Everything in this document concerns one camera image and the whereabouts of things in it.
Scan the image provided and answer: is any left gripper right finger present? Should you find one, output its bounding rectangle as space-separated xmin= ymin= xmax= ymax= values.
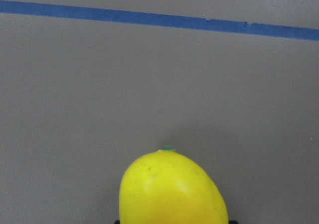
xmin=228 ymin=220 xmax=238 ymax=224

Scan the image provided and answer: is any yellow mango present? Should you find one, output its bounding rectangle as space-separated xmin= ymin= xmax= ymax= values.
xmin=119 ymin=146 xmax=229 ymax=224

